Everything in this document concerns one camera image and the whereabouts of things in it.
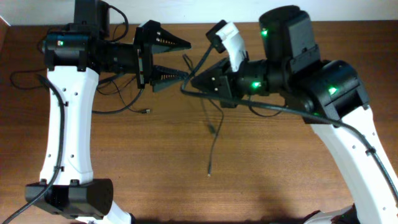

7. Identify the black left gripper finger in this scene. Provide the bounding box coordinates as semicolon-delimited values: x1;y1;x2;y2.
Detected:
154;29;192;54
150;65;189;92

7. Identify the thin black cable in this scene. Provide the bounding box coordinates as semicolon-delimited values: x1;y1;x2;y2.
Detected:
9;70;151;115
182;53;225;177

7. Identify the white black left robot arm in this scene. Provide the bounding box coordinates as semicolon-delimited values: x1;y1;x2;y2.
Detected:
25;0;191;223

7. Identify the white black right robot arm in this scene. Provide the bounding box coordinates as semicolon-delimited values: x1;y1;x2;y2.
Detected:
192;6;397;223

